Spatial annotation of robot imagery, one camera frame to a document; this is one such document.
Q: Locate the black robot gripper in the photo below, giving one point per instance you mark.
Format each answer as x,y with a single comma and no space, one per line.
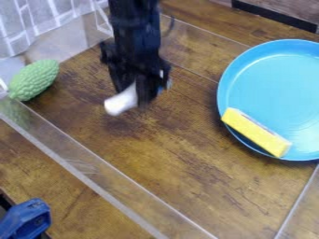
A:
135,49

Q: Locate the white toy fish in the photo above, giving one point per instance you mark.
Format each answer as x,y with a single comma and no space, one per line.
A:
126,99

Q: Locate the green bumpy toy gourd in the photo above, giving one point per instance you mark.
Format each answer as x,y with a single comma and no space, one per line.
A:
34,79

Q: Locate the grey checkered cloth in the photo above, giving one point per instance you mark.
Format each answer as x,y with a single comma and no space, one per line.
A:
29,18

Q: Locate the yellow sponge block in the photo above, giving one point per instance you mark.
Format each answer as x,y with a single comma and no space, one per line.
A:
268,139

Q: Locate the blue round plate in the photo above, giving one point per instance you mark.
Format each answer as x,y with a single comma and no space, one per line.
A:
272,83

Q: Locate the clear acrylic barrier wall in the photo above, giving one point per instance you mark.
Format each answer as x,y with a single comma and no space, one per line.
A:
158,173

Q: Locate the dark wooden frame edge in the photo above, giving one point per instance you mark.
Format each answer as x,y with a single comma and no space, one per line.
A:
276,16

